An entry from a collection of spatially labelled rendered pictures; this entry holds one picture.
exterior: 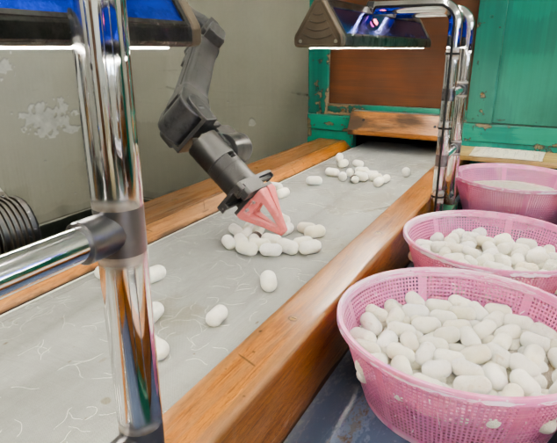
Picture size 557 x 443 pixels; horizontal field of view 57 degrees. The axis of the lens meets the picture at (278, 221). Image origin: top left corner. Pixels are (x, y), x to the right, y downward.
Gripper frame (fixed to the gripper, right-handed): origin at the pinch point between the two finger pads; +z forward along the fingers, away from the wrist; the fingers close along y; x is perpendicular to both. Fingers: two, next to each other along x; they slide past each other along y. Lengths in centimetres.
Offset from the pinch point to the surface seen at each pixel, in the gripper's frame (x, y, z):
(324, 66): 2, 85, -36
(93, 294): 10.3, -27.5, -8.2
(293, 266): -2.2, -7.7, 6.1
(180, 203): 15.0, 3.8, -17.5
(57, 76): 124, 132, -162
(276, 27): 31, 172, -93
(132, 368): -22, -53, 6
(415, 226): -11.8, 13.2, 14.4
